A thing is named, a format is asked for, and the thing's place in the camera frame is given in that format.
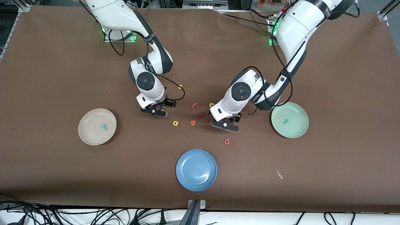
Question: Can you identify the blue round plate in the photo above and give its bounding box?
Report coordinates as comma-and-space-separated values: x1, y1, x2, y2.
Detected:
176, 149, 218, 192

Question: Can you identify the beige round plate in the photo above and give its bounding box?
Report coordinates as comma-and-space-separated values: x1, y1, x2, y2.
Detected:
78, 108, 117, 146

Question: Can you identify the pale green round plate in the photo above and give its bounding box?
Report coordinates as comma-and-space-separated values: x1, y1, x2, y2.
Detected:
271, 102, 309, 139

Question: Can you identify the metal table edge bracket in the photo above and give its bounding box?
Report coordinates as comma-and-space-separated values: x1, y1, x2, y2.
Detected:
180, 199, 207, 225

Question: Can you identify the aluminium frame rail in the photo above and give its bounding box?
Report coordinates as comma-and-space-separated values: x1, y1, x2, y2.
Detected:
0, 11, 20, 61

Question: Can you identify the brown table cover sheet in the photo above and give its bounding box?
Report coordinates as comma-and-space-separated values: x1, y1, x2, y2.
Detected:
0, 6, 400, 213

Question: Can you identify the grey metal box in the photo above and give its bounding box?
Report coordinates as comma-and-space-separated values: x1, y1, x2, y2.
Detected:
182, 0, 229, 10

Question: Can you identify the black table cable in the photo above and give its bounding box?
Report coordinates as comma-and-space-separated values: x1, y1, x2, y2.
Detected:
247, 9, 273, 20
216, 11, 273, 28

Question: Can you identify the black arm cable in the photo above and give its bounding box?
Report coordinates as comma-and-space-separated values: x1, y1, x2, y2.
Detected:
78, 0, 185, 101
230, 28, 294, 116

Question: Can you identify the orange dried plant clutter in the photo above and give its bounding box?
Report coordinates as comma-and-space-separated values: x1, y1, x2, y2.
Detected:
257, 0, 286, 7

